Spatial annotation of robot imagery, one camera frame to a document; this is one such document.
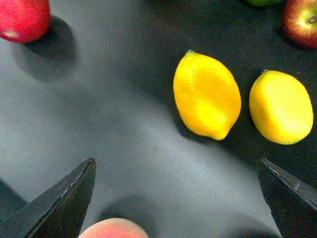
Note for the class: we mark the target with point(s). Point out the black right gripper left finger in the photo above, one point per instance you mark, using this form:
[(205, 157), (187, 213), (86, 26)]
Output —
[(59, 212)]

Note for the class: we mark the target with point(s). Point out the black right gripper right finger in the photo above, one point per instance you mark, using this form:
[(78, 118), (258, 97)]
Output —
[(292, 202)]

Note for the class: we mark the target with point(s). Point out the yellow lemon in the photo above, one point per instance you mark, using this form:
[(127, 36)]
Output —
[(207, 96), (281, 108)]

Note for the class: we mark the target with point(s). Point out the pink peach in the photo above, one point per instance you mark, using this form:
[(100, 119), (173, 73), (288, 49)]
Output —
[(114, 228)]

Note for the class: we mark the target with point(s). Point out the red striped apple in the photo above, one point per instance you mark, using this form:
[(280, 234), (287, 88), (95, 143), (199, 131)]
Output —
[(299, 22)]

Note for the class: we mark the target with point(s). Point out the red pomegranate fruit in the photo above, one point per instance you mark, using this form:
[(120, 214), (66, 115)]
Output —
[(24, 21)]

